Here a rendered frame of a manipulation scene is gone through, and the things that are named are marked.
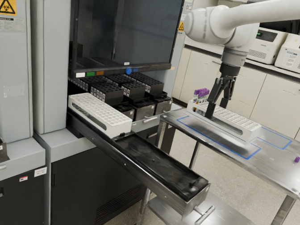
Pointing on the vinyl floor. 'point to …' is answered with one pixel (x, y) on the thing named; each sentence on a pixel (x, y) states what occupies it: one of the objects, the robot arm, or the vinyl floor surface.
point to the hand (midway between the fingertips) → (215, 110)
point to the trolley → (277, 172)
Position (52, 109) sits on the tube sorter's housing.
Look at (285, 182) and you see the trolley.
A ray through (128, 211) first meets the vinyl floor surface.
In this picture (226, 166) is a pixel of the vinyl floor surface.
